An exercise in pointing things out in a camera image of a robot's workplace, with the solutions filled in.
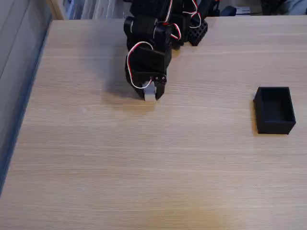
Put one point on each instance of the dark blue bag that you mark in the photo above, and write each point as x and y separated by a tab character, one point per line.
229	10

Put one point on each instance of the white labelled packet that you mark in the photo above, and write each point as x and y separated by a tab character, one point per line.
243	10

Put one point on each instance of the light wooden frame post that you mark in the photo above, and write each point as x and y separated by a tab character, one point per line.
56	9

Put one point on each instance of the black open box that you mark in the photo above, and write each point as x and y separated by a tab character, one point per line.
275	124

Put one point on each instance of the white block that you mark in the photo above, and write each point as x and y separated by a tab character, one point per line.
150	92

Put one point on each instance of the pale hanging fabric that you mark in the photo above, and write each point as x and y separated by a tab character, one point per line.
100	9

